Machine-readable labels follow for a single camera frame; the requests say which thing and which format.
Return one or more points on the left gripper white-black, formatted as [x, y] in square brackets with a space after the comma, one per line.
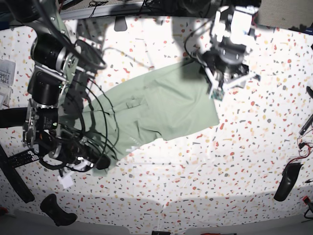
[222, 77]

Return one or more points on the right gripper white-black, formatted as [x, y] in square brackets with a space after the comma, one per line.
[80, 164]

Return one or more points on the green T-shirt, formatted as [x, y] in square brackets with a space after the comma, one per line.
[167, 103]

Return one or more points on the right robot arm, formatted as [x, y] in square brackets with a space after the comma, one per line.
[53, 125]

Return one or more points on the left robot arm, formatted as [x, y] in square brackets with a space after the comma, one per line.
[232, 38]

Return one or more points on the black remote control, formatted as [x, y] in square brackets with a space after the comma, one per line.
[23, 158]

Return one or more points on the long black bar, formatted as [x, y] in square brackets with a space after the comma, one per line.
[14, 178]

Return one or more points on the black cylinder tube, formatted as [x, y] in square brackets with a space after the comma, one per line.
[12, 117]

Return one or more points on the black pen tool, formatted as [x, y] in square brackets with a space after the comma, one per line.
[306, 126]

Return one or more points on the black curved shell part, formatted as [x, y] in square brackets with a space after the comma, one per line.
[290, 175]

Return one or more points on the clear plastic parts box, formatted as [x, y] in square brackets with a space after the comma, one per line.
[7, 72]

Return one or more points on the black curved handle piece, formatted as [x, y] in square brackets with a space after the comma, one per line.
[50, 207]

